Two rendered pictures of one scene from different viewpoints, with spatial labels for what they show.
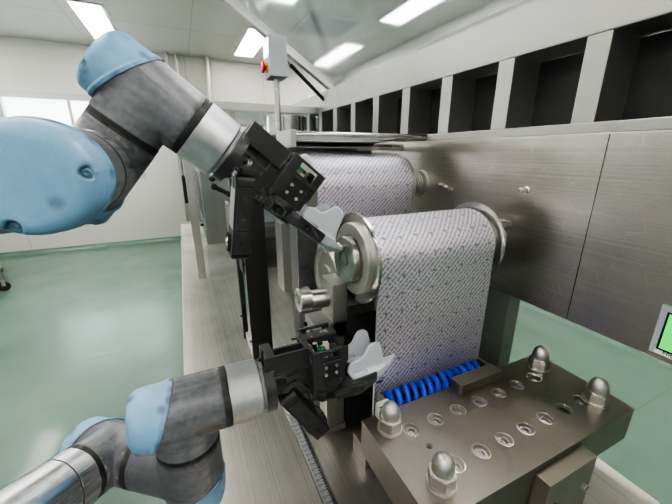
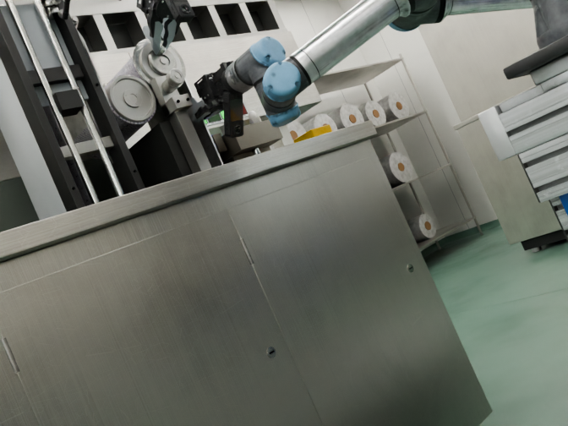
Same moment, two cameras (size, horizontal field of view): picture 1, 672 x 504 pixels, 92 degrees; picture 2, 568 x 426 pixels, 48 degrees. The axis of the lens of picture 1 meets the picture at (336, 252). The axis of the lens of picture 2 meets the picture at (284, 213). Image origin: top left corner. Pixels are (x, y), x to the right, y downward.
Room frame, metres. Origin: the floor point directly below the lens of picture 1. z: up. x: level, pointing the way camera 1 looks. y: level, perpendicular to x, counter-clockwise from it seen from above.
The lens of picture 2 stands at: (0.85, 1.57, 0.71)
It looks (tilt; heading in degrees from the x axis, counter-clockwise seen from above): 2 degrees up; 253
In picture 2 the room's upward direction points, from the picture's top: 24 degrees counter-clockwise
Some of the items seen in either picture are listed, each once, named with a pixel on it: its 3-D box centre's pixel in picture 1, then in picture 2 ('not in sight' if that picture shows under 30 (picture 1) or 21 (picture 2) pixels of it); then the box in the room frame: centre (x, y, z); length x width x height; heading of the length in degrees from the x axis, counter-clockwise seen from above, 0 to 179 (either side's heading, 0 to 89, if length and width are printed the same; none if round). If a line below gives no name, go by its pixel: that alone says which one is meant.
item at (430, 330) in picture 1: (433, 334); (177, 128); (0.49, -0.17, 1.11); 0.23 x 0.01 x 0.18; 115
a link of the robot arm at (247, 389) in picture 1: (246, 387); (240, 75); (0.36, 0.12, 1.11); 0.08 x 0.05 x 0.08; 25
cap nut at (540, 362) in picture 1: (540, 356); not in sight; (0.51, -0.38, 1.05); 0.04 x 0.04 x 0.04
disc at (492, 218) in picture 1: (470, 240); not in sight; (0.60, -0.26, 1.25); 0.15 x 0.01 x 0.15; 25
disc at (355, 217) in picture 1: (356, 257); (160, 64); (0.49, -0.03, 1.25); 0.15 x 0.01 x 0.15; 25
